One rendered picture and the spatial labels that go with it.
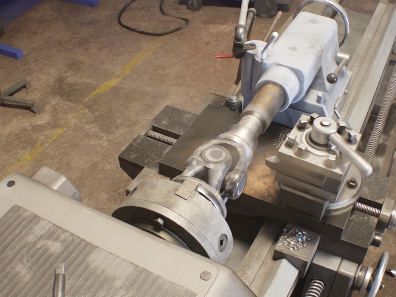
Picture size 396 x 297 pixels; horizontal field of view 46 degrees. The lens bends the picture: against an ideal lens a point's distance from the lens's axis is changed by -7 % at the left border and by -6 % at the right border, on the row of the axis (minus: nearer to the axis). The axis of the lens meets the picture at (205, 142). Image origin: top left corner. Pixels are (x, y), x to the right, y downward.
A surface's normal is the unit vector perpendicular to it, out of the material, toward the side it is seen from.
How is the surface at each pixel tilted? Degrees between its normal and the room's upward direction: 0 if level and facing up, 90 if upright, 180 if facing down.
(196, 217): 32
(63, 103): 0
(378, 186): 0
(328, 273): 90
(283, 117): 90
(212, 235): 55
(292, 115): 90
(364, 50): 0
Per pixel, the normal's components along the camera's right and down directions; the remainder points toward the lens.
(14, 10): 0.89, 0.30
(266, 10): -0.13, 0.65
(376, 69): 0.52, -0.44
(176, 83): 0.00, -0.76
